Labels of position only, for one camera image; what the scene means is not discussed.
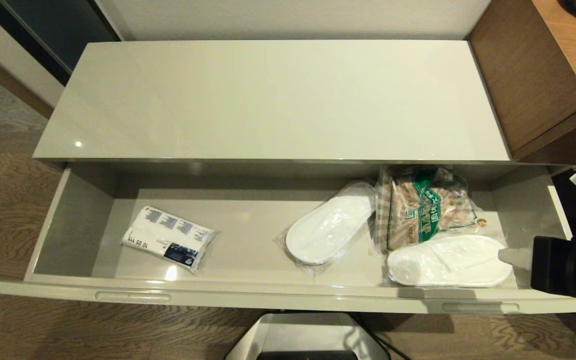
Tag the white slipper in plastic wrap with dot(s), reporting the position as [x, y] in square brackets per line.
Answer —
[448, 262]
[328, 230]

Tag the green clear snack bag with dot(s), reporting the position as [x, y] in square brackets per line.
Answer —
[418, 210]

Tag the wide beige cabinet drawer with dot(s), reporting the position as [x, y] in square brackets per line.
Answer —
[268, 297]

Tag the brown wooden desk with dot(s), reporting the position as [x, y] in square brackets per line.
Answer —
[533, 65]

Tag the white tissue pack blue print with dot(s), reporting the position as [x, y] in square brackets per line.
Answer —
[168, 235]

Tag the dark glass door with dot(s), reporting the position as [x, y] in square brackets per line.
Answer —
[53, 25]

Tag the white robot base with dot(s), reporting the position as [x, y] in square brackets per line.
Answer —
[308, 340]

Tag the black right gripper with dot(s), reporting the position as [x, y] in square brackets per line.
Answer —
[550, 265]

